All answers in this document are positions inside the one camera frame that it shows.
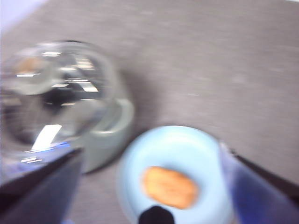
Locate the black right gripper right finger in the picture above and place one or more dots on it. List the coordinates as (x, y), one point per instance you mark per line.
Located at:
(257, 198)

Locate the glass lid with green knob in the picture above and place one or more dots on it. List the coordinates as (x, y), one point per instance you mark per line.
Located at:
(70, 70)

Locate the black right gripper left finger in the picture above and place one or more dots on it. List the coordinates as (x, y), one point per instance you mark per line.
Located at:
(35, 198)

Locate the brown potato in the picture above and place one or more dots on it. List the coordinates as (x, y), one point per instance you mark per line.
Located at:
(168, 186)

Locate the pale green electric steamer pot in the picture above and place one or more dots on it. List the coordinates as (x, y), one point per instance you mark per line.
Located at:
(109, 144)

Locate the blue round plate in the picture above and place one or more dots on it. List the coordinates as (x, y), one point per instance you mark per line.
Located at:
(172, 149)

